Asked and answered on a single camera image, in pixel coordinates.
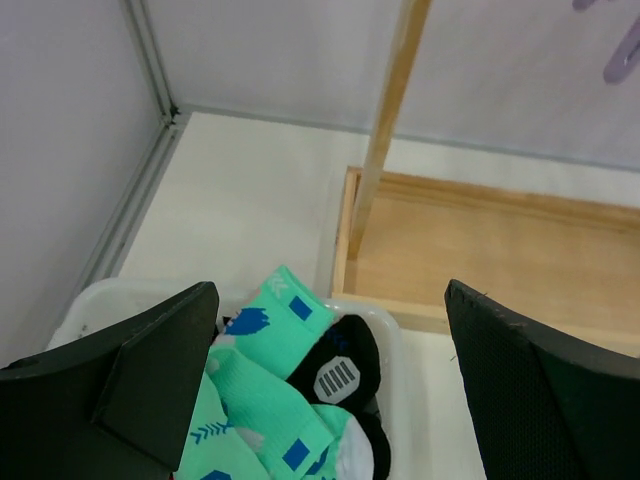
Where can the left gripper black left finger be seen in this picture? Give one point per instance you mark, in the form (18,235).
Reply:
(115,404)

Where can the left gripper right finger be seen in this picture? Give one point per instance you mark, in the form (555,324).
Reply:
(544,404)

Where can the mint green sock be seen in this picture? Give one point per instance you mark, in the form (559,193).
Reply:
(249,424)
(279,325)

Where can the black sport sock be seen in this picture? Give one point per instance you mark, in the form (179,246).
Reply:
(381,448)
(342,368)

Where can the purple round clip hanger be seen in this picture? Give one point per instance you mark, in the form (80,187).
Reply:
(618,62)

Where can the wooden hanger rack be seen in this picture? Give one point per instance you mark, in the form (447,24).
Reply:
(571,264)

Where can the white plastic basket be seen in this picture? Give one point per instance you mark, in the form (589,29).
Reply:
(112,300)

